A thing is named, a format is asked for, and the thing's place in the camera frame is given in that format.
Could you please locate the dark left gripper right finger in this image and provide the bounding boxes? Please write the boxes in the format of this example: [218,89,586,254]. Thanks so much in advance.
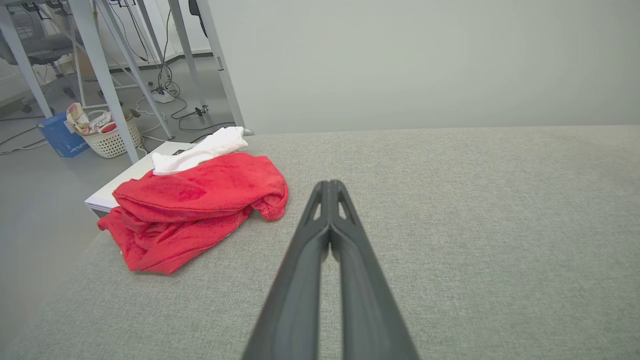
[330,180,420,360]

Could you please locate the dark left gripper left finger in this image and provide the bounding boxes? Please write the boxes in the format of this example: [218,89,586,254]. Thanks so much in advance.
[241,180,332,360]

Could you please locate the red shirt with white sleeves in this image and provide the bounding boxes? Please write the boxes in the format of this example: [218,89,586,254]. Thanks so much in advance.
[97,126,289,275]

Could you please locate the grey fabric sofa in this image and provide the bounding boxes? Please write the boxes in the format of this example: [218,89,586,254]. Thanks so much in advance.
[0,125,640,360]

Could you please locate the white low table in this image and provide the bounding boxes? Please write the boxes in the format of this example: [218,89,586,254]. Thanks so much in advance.
[84,141,201,218]

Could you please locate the white plastic laundry basket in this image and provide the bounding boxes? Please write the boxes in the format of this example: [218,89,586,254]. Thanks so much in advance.
[75,110,143,159]

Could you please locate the floral patterned cloth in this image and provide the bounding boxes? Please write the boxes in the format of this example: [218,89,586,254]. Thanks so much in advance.
[66,102,136,137]

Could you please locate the blue cardboard box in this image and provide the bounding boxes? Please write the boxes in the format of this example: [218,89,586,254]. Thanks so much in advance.
[36,112,91,159]

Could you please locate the grey office chair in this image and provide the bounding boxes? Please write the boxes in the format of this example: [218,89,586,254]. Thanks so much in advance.
[0,7,83,113]

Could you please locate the white metal desk frame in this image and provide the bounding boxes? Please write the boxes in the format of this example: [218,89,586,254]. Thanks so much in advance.
[0,0,176,165]
[167,0,247,130]

